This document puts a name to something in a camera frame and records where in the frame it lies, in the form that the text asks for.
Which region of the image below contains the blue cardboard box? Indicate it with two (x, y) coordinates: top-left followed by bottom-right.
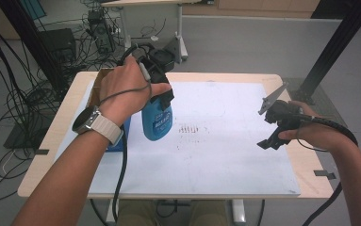
(87, 68), (132, 153)

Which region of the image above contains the blue bottle with white cap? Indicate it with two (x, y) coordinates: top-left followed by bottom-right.
(140, 93), (173, 142)

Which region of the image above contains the person's leg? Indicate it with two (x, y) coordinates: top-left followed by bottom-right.
(189, 199), (233, 226)
(116, 199), (160, 226)

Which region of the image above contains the person's right leg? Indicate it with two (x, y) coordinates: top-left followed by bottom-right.
(189, 199), (233, 226)

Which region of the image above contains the black metal stand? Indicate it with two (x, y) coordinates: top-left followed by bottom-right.
(290, 0), (361, 106)

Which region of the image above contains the black computer tower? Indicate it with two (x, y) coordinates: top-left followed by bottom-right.
(87, 8), (116, 55)

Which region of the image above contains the black metal pole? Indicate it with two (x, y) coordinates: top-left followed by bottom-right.
(0, 0), (68, 92)

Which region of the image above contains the white table leg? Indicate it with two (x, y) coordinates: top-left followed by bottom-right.
(231, 198), (247, 225)
(106, 198), (120, 225)

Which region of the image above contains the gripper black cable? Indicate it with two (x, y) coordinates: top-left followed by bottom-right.
(111, 41), (156, 226)
(294, 113), (359, 226)

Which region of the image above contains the bundle of black floor cables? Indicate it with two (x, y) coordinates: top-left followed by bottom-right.
(0, 0), (125, 202)

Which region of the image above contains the wristwatch with beige strap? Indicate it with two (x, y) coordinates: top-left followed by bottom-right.
(72, 105), (125, 147)

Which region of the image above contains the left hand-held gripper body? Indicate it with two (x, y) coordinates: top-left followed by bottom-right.
(137, 37), (183, 95)

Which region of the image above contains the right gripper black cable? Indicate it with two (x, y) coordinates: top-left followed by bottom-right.
(294, 113), (359, 226)

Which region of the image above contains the white table mat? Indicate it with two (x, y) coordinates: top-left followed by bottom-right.
(54, 80), (302, 197)

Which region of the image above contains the teal panel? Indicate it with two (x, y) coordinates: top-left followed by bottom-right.
(17, 0), (47, 20)

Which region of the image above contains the black box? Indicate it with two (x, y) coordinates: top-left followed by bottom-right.
(40, 27), (77, 64)

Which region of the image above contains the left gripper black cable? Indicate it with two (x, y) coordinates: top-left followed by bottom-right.
(111, 41), (156, 226)

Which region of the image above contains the person's right hand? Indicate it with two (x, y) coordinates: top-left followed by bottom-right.
(276, 100), (355, 153)

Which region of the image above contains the white desk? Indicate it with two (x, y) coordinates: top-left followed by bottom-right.
(101, 0), (215, 66)

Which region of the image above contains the person's left leg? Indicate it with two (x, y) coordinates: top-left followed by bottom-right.
(116, 199), (160, 226)

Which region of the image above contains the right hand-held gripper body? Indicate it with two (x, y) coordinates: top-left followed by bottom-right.
(257, 81), (304, 142)

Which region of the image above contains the thin grey wrist cord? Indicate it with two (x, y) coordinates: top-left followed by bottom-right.
(98, 79), (154, 106)
(295, 130), (327, 153)

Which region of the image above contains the person's left hand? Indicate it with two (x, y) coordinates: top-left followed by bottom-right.
(97, 56), (172, 128)

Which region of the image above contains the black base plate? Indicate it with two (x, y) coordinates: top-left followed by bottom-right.
(3, 121), (57, 150)

